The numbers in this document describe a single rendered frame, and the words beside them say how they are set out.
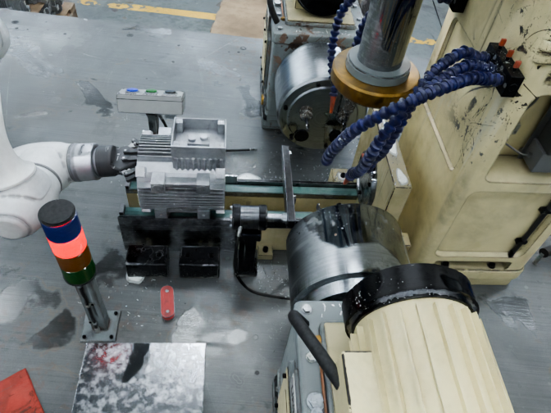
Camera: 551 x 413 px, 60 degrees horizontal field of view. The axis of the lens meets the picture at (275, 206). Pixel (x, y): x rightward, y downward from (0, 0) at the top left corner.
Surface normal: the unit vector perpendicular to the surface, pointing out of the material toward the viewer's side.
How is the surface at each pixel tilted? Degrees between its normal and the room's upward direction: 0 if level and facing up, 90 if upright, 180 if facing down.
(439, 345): 5
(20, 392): 2
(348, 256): 13
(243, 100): 0
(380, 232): 21
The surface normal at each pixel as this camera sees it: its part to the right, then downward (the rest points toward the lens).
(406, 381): -0.58, -0.51
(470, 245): 0.04, 0.76
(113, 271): 0.09, -0.66
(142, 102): 0.07, 0.43
